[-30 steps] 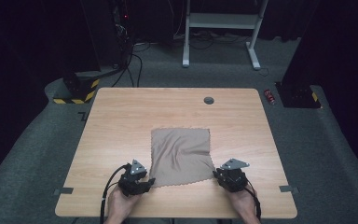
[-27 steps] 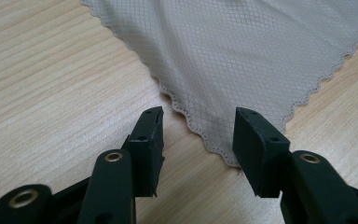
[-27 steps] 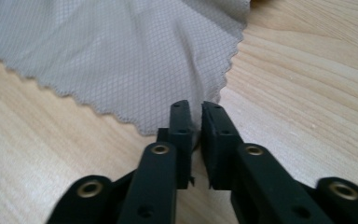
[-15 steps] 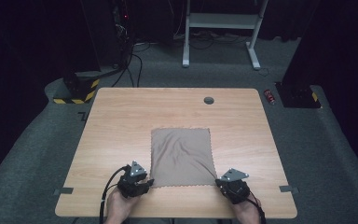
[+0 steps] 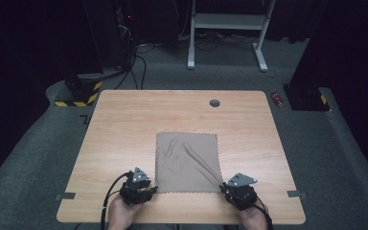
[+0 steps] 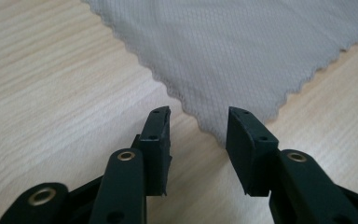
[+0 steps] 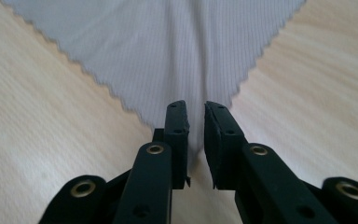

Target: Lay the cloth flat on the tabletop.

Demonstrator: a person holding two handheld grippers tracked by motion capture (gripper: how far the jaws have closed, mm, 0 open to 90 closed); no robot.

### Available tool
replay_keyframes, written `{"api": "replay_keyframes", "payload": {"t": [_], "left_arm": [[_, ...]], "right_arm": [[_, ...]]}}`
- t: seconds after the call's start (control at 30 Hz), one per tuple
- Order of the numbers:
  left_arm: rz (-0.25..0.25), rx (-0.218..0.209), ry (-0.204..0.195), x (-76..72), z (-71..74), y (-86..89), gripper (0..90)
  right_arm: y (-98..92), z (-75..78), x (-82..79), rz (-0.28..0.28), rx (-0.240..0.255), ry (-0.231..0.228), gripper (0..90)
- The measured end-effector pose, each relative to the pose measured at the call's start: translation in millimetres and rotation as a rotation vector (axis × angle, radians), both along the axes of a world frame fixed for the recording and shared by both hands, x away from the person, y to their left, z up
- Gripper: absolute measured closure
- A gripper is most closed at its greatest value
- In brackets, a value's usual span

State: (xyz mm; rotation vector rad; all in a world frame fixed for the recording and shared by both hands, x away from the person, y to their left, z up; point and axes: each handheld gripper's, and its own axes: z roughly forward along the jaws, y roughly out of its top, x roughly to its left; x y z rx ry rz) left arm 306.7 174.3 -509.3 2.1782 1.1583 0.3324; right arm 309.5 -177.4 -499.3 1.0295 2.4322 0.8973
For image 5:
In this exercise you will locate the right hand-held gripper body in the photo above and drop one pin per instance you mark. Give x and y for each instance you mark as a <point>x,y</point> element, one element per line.
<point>241,193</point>

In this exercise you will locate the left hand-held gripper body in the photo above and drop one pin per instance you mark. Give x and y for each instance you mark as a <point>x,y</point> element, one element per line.
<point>135,188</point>

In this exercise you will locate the grey-beige cloth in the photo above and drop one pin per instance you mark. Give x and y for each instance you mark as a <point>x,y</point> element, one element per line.
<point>187,163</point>

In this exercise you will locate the person's right hand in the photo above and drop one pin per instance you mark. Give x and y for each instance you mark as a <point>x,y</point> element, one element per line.
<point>254,218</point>

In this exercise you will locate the person's left hand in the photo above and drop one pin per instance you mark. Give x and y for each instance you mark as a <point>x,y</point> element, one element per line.
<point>121,215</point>

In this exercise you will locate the grey tape piece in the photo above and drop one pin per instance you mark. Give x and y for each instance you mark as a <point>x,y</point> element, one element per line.
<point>65,195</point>
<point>296,194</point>

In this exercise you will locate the grey round table grommet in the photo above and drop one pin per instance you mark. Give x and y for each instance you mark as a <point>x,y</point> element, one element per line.
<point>214,103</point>

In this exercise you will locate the red can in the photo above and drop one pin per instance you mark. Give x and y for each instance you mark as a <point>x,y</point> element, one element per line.
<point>277,99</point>

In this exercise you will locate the black yellow striped stand base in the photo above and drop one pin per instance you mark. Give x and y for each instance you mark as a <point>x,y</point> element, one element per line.
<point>81,92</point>

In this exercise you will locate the black equipment rack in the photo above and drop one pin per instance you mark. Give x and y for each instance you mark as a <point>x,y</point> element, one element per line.
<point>115,32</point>

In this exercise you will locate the white metal desk frame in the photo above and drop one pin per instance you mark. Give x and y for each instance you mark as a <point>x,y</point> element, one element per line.
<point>226,21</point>

